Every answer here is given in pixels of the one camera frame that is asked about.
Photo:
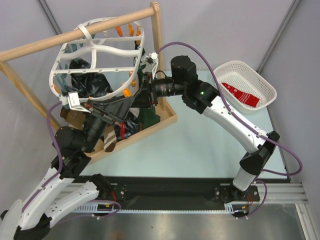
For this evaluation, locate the dark leaf-print shorts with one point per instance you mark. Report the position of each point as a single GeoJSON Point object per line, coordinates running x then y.
{"type": "Point", "coordinates": [95, 85]}

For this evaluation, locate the orange plastic clothespin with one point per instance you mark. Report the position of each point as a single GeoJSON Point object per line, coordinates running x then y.
{"type": "Point", "coordinates": [127, 93]}

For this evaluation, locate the green and white t-shirt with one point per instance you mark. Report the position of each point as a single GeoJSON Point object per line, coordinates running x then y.
{"type": "Point", "coordinates": [147, 117]}

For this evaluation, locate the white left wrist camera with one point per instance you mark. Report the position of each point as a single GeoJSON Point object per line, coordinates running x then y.
{"type": "Point", "coordinates": [72, 101]}

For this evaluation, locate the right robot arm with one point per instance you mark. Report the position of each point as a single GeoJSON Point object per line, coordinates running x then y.
{"type": "Point", "coordinates": [207, 100]}

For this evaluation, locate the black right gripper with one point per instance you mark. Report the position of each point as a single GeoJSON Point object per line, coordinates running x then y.
{"type": "Point", "coordinates": [153, 90]}

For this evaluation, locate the red patterned sock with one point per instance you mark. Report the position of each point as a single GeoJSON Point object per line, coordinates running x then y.
{"type": "Point", "coordinates": [242, 97]}
{"type": "Point", "coordinates": [122, 130]}

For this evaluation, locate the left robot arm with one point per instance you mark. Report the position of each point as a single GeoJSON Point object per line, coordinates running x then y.
{"type": "Point", "coordinates": [33, 218]}

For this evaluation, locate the white perforated plastic basket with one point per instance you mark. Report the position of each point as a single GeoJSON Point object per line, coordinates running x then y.
{"type": "Point", "coordinates": [241, 76]}

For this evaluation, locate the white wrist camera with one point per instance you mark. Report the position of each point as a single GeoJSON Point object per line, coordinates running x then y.
{"type": "Point", "coordinates": [72, 101]}
{"type": "Point", "coordinates": [149, 63]}

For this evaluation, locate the wooden clothes rack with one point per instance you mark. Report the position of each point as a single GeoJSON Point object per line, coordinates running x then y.
{"type": "Point", "coordinates": [75, 44]}

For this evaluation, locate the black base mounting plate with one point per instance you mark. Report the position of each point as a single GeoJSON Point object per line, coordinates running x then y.
{"type": "Point", "coordinates": [216, 189]}

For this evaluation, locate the orange clothespin on rim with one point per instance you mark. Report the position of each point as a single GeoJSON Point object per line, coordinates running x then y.
{"type": "Point", "coordinates": [134, 81]}

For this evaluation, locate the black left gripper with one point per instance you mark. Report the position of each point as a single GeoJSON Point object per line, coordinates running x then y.
{"type": "Point", "coordinates": [118, 108]}

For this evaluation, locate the white plastic clip hanger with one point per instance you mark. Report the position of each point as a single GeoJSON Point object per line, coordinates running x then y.
{"type": "Point", "coordinates": [99, 66]}

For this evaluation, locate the aluminium frame rail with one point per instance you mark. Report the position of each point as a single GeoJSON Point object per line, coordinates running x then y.
{"type": "Point", "coordinates": [274, 192]}

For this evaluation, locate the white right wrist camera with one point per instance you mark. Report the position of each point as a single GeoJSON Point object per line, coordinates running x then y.
{"type": "Point", "coordinates": [149, 63]}

